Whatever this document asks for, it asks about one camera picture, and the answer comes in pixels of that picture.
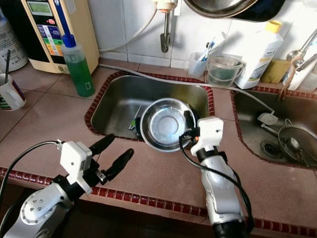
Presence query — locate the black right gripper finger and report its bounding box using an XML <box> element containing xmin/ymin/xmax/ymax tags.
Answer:
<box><xmin>182</xmin><ymin>110</ymin><xmax>199</xmax><ymax>130</ymax></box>

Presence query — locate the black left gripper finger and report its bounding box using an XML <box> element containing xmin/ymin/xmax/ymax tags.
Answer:
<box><xmin>89</xmin><ymin>133</ymin><xmax>116</xmax><ymax>155</ymax></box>
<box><xmin>104</xmin><ymin>148</ymin><xmax>135</xmax><ymax>182</ymax></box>

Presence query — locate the stainless steel bowl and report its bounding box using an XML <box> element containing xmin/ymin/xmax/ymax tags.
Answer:
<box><xmin>140</xmin><ymin>98</ymin><xmax>199</xmax><ymax>153</ymax></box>

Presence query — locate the blue plastic mug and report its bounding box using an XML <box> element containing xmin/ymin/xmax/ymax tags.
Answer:
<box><xmin>133</xmin><ymin>118</ymin><xmax>145</xmax><ymax>137</ymax></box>

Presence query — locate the steel sink basin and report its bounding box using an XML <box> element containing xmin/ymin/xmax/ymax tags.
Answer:
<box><xmin>84</xmin><ymin>72</ymin><xmax>216</xmax><ymax>142</ymax></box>
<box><xmin>229</xmin><ymin>87</ymin><xmax>317</xmax><ymax>172</ymax></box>

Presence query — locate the clear toothbrush cup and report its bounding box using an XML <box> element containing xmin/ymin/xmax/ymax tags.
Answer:
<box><xmin>184</xmin><ymin>51</ymin><xmax>206</xmax><ymax>78</ymax></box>

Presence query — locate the clear plastic bucket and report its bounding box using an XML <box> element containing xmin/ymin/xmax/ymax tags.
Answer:
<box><xmin>207</xmin><ymin>54</ymin><xmax>246</xmax><ymax>88</ymax></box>

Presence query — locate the green liquid soap bottle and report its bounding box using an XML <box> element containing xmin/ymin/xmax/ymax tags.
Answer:
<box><xmin>62</xmin><ymin>34</ymin><xmax>96</xmax><ymax>98</ymax></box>

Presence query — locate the white bottle yellow cap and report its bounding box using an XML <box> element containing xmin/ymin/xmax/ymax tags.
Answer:
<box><xmin>234</xmin><ymin>20</ymin><xmax>284</xmax><ymax>90</ymax></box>

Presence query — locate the tan worn sponge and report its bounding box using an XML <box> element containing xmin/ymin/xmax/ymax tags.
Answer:
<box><xmin>260</xmin><ymin>59</ymin><xmax>290</xmax><ymax>84</ymax></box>

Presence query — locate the white printed mug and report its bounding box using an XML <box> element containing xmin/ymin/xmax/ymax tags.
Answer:
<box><xmin>0</xmin><ymin>73</ymin><xmax>27</xmax><ymax>111</ymax></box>

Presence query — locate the round steel pot lid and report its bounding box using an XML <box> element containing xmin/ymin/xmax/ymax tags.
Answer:
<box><xmin>277</xmin><ymin>124</ymin><xmax>317</xmax><ymax>167</ymax></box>

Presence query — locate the beige water appliance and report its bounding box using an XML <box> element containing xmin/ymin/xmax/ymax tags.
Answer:
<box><xmin>20</xmin><ymin>0</ymin><xmax>101</xmax><ymax>75</ymax></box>

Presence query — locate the dark stirring stick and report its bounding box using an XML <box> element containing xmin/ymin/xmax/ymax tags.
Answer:
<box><xmin>4</xmin><ymin>50</ymin><xmax>12</xmax><ymax>85</ymax></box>

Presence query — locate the hanging dark frying pan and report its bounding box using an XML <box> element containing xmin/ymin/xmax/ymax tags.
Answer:
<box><xmin>183</xmin><ymin>0</ymin><xmax>288</xmax><ymax>23</ymax></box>

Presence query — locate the chrome pull-out faucet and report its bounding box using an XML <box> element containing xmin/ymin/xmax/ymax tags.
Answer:
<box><xmin>285</xmin><ymin>27</ymin><xmax>317</xmax><ymax>75</ymax></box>

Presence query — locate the large white plastic bottle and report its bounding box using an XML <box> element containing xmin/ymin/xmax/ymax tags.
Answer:
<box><xmin>0</xmin><ymin>12</ymin><xmax>29</xmax><ymax>72</ymax></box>

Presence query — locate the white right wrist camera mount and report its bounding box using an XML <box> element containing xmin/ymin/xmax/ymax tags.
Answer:
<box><xmin>191</xmin><ymin>117</ymin><xmax>224</xmax><ymax>157</ymax></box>

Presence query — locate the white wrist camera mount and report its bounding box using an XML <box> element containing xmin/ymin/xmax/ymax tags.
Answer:
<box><xmin>191</xmin><ymin>117</ymin><xmax>224</xmax><ymax>157</ymax></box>
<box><xmin>59</xmin><ymin>141</ymin><xmax>94</xmax><ymax>191</ymax></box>

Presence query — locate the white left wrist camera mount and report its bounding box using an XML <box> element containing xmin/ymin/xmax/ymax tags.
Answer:
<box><xmin>59</xmin><ymin>141</ymin><xmax>94</xmax><ymax>191</ymax></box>

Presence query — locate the white counter hose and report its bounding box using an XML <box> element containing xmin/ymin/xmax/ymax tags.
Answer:
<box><xmin>98</xmin><ymin>63</ymin><xmax>278</xmax><ymax>124</ymax></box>

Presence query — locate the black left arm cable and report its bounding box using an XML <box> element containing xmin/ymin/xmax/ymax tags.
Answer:
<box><xmin>0</xmin><ymin>140</ymin><xmax>65</xmax><ymax>234</ymax></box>

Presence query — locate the brown hanging cord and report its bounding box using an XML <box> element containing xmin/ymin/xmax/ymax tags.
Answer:
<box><xmin>279</xmin><ymin>55</ymin><xmax>303</xmax><ymax>102</ymax></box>

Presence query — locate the white wall hose with connector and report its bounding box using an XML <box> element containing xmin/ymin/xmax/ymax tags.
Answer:
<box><xmin>98</xmin><ymin>0</ymin><xmax>181</xmax><ymax>54</ymax></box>

